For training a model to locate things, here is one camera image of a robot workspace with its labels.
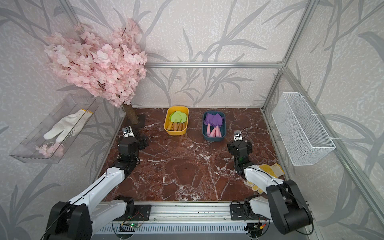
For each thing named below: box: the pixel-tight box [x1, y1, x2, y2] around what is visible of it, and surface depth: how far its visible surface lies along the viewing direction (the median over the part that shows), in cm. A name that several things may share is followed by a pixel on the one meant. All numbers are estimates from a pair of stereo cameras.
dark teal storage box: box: [202, 110, 227, 142], surface depth 104 cm
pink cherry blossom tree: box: [44, 18, 148, 125], surface depth 73 cm
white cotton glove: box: [43, 109, 94, 143], surface depth 68 cm
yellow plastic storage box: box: [164, 106, 189, 136], surface depth 107 cm
